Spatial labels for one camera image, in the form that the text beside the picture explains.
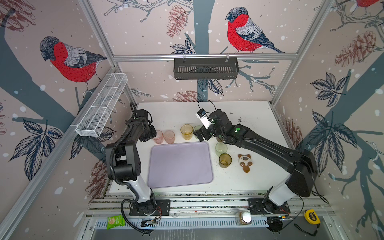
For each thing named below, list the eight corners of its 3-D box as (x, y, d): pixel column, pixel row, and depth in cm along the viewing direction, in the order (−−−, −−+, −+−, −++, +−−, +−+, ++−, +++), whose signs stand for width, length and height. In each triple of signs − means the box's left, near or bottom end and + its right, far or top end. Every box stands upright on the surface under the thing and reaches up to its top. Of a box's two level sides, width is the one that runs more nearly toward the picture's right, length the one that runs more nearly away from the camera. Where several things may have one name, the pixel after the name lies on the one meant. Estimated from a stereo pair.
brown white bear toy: (240, 173, 87) (242, 171, 84) (237, 156, 94) (238, 153, 91) (253, 173, 87) (254, 171, 84) (248, 156, 94) (250, 153, 91)
